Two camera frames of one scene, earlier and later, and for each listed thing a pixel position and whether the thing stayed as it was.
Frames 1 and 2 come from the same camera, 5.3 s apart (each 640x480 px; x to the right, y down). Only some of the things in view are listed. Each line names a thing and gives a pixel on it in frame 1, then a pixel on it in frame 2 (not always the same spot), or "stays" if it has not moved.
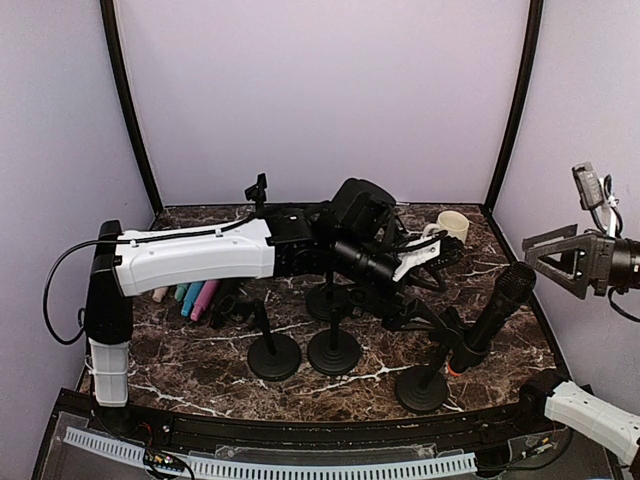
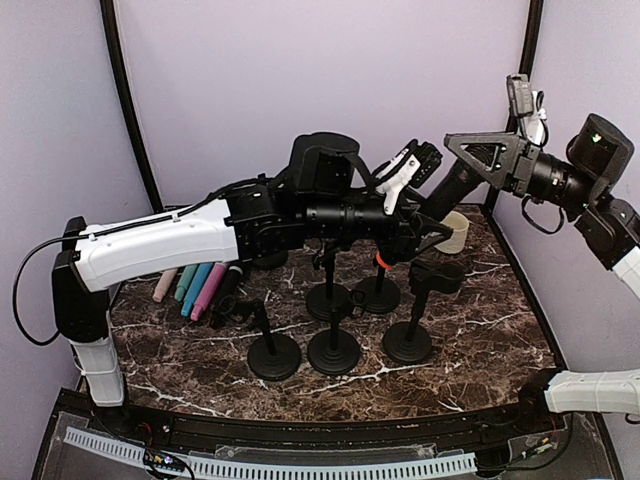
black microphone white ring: [224, 303] stays
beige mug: [454, 223] stays
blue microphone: [190, 297] stays
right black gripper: [593, 259] → [515, 165]
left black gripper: [388, 307] → [406, 235]
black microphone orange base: [516, 284] → [435, 206]
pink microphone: [204, 298] stays
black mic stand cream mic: [327, 301] stays
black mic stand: [274, 357] stays
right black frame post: [524, 78] stays
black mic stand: [424, 389] → [409, 341]
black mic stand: [334, 351] stays
